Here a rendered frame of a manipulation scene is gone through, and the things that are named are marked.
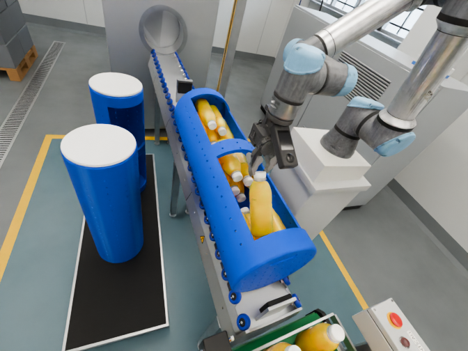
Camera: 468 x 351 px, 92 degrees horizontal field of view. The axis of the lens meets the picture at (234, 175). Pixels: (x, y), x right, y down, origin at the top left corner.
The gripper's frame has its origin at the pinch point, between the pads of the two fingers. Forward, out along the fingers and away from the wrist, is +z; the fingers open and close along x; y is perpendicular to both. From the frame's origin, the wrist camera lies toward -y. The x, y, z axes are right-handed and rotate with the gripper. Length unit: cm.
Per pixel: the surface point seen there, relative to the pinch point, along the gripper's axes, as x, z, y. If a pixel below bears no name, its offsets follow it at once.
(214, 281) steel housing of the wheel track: 11.4, 40.3, -15.0
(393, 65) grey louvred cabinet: -157, -14, 84
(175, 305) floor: 17, 128, 2
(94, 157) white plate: 48, 25, 38
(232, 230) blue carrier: 10.5, 10.7, -11.2
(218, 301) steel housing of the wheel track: 11.8, 41.3, -21.9
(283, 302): -1.6, 22.5, -31.5
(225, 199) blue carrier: 9.3, 9.2, -1.2
